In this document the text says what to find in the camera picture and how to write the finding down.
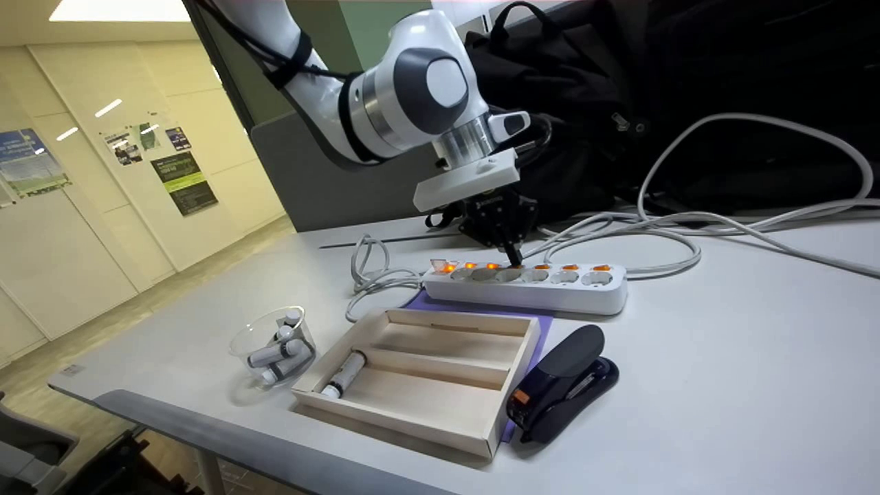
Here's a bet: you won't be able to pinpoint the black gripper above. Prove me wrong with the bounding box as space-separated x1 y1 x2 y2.
460 189 541 269

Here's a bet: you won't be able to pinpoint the white power strip orange switches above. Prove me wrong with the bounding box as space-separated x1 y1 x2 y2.
419 256 632 318

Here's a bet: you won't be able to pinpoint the black stapler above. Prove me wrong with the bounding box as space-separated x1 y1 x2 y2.
507 322 621 449

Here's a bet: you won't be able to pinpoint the wooden compartment tray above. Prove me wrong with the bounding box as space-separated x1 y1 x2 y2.
291 304 541 461

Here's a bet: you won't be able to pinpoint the black backpack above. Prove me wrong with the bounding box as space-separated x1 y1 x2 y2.
423 0 647 241

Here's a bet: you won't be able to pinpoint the white tube black cap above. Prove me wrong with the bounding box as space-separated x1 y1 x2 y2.
318 348 370 402

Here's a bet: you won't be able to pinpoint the black fabric cover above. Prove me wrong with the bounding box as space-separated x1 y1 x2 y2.
621 0 880 214

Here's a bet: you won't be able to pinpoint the ceiling light panel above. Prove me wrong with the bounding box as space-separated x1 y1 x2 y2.
46 0 193 27

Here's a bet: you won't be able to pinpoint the dark office chair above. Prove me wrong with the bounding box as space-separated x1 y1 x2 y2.
0 402 201 495

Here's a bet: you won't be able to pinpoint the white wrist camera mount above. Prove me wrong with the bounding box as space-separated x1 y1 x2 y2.
410 149 523 214

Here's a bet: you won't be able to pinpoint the thin white coiled cable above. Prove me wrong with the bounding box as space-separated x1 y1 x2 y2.
343 230 428 324

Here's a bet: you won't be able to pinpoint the thick white looped cable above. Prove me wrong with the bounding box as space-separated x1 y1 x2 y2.
516 110 880 284

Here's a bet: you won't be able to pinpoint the grey straight cable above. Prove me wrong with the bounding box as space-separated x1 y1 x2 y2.
670 211 880 284

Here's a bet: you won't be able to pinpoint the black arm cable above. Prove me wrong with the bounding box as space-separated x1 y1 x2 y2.
193 0 362 93

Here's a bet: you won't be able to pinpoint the dark green wall poster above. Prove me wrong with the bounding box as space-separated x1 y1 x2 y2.
149 149 222 220

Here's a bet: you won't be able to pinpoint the small photo wall notice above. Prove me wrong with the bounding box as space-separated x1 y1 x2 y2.
163 123 194 154
102 127 145 171

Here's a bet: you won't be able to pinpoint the blue wall poster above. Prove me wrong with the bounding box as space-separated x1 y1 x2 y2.
0 127 72 201

